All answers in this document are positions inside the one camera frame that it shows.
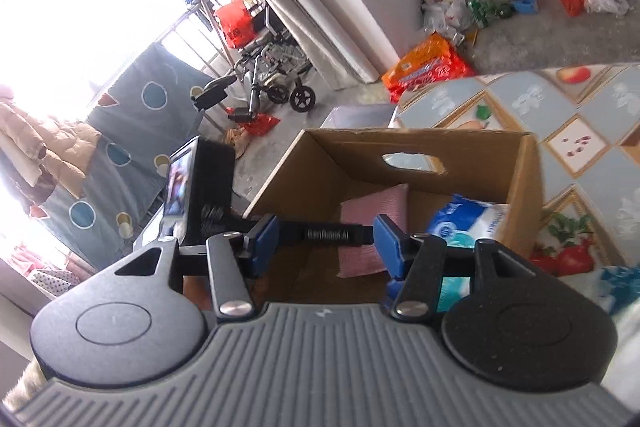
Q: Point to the polka dot cloth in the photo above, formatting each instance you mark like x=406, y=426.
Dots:
x=47, y=282

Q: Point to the pink towel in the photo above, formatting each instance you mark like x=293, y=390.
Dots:
x=375, y=204

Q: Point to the crumpled white plastic bags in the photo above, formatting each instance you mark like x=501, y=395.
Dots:
x=447, y=14

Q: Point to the red crumpled bag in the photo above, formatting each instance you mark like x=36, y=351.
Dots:
x=260, y=124

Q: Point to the brown cardboard box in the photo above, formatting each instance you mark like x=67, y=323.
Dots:
x=320, y=167

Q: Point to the red plastic bag on wheelchair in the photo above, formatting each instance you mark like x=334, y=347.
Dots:
x=234, y=22

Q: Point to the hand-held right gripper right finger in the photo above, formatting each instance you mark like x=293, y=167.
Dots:
x=387, y=247

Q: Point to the blue white tissue pack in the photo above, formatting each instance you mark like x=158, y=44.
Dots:
x=465, y=219

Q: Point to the orange snack packet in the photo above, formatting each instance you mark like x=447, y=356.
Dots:
x=425, y=62

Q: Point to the folded wheelchair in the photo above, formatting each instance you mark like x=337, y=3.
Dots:
x=272, y=57

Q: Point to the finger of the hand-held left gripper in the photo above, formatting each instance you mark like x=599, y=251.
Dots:
x=325, y=234

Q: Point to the green packets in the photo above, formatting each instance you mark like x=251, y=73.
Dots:
x=487, y=7

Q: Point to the beige cloth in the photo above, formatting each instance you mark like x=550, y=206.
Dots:
x=236, y=142

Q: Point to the white plastic bag teal print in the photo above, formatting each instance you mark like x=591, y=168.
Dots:
x=622, y=292

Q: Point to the tan down jacket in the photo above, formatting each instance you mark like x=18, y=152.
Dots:
x=45, y=142

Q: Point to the grey quilt with circles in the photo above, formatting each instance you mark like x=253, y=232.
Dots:
x=125, y=127

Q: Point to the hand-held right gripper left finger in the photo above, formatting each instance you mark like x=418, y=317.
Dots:
x=262, y=247

